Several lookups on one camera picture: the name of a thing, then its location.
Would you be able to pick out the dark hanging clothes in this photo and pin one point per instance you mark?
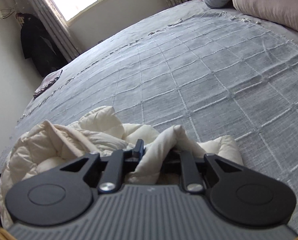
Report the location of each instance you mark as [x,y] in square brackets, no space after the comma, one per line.
[38,45]

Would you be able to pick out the left grey curtain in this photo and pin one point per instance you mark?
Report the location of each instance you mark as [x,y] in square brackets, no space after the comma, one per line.
[54,22]

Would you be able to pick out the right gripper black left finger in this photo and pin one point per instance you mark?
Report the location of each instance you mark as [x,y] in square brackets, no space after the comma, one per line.
[62,194]

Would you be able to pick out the white quilted down coat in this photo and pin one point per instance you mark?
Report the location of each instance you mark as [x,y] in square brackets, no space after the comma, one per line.
[88,139]

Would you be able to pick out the grey checked bedspread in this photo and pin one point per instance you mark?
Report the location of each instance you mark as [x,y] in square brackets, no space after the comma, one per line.
[230,82]

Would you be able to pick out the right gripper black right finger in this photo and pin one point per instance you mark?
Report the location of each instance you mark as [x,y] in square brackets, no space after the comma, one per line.
[237,194]

